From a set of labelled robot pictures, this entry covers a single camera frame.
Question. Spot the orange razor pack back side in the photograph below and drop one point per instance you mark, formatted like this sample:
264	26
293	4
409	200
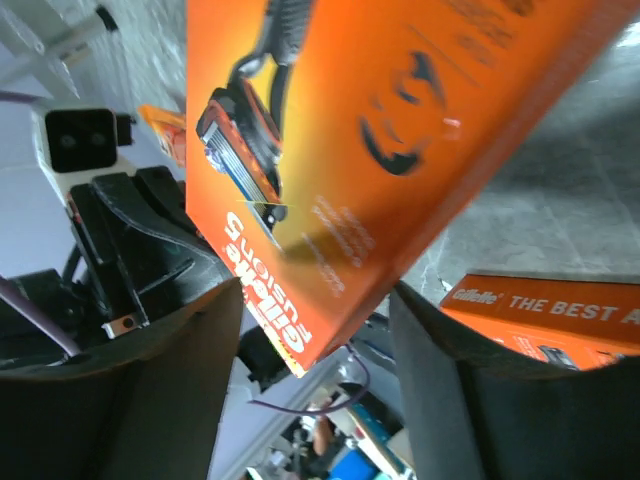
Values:
576	321

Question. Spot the orange Gillette Fusion pack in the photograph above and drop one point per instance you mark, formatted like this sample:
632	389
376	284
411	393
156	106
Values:
330	142

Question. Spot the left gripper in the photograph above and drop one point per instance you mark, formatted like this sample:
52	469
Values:
137	258

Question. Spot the orange razor bag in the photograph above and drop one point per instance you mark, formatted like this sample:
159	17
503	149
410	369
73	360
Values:
169	128

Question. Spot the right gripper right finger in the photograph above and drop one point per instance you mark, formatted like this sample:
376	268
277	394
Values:
477	410

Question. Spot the steel dish rack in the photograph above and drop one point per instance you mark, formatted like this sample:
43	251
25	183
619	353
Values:
61	55

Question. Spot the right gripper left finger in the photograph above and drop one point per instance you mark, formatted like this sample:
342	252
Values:
144	406

